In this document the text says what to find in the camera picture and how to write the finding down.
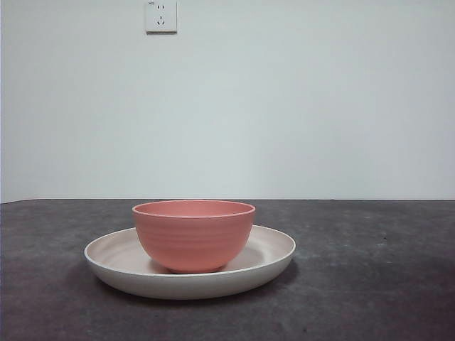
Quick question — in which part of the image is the red ribbed bowl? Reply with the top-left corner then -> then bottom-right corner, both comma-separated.
132,200 -> 256,274

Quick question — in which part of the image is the white wall socket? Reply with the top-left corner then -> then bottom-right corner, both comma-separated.
146,0 -> 178,36

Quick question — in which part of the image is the white round plate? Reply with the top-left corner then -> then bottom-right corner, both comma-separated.
84,224 -> 297,301

